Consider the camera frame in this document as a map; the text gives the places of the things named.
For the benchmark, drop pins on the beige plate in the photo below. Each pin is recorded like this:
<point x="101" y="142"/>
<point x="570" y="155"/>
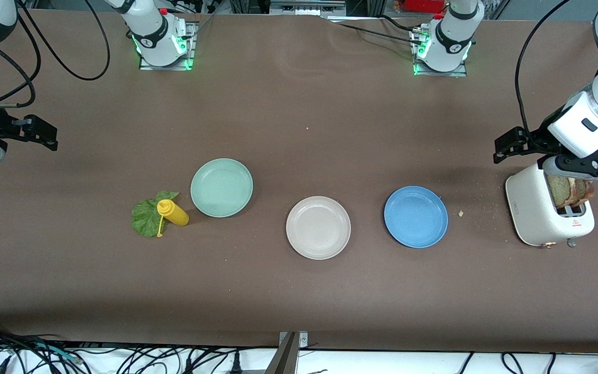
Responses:
<point x="318" y="227"/>

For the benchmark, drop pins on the blue plate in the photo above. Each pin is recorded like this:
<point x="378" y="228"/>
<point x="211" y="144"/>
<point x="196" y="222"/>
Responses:
<point x="416" y="217"/>

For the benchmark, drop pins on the green lettuce leaf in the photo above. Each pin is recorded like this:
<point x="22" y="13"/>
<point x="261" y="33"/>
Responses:
<point x="144" y="218"/>

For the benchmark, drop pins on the red box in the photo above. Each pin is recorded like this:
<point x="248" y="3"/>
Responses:
<point x="423" y="5"/>

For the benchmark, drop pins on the toasted bread slice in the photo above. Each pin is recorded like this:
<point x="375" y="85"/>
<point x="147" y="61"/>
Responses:
<point x="558" y="192"/>
<point x="585" y="191"/>

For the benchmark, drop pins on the yellow squeeze bottle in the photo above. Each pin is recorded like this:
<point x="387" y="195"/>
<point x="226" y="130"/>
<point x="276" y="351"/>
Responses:
<point x="174" y="212"/>

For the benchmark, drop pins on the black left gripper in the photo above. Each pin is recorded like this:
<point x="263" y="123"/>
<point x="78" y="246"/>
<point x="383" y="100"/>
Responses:
<point x="535" y="140"/>

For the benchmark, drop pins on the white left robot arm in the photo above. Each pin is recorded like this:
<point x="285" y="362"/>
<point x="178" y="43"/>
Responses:
<point x="449" y="41"/>

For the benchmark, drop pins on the mint green plate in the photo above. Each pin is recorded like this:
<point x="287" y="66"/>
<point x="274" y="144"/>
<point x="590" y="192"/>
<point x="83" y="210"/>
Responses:
<point x="221" y="188"/>

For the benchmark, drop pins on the aluminium camera post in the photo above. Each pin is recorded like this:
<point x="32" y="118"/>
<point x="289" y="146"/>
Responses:
<point x="286" y="356"/>

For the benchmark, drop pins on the black power plug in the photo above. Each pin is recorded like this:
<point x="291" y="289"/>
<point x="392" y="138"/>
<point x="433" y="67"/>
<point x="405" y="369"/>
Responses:
<point x="235" y="363"/>

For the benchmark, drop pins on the white two-slot toaster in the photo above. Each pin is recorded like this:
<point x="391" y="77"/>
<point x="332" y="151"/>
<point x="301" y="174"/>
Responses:
<point x="530" y="213"/>

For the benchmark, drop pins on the grey metal rail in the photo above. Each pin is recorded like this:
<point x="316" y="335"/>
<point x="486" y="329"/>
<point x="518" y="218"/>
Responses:
<point x="307" y="7"/>

